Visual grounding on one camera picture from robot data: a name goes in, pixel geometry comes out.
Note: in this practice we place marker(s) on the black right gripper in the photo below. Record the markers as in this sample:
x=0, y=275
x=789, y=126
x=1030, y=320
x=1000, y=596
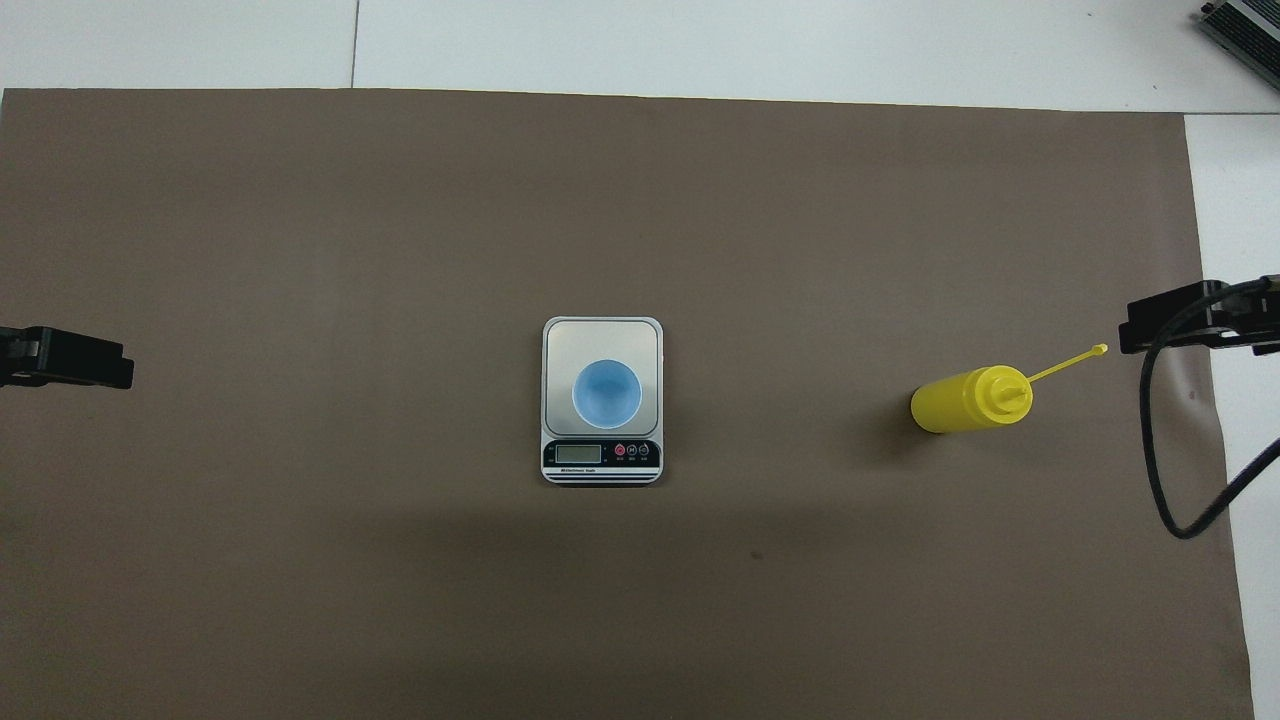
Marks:
x=1255, y=320

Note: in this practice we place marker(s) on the brown table mat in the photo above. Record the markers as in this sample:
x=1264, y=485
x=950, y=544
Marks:
x=700, y=200

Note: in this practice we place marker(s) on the light blue plastic cup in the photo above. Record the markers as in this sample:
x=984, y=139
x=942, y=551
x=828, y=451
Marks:
x=607, y=398

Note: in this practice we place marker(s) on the silver digital kitchen scale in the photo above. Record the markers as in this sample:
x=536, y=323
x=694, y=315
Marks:
x=600, y=340

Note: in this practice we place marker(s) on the yellow squeeze bottle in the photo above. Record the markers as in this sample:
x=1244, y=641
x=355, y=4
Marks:
x=955, y=402

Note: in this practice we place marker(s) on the grey ribbed metal device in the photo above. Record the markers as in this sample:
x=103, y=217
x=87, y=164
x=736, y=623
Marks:
x=1250, y=30

